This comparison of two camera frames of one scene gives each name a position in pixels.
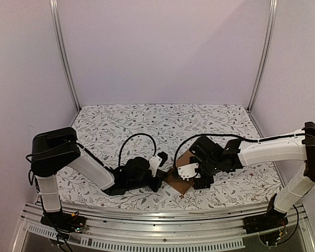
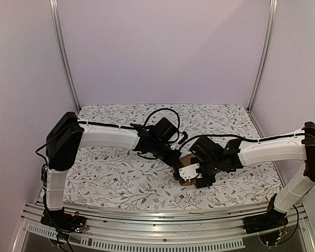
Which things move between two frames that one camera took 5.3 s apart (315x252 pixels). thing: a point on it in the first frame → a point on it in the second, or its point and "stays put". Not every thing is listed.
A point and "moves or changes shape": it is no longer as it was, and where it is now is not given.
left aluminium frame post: x=59 y=39 stays put
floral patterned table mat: x=115 y=133 stays put
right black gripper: x=195 y=169 stays put
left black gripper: x=161 y=176 → x=175 y=159
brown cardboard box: x=182 y=186 moves or changes shape
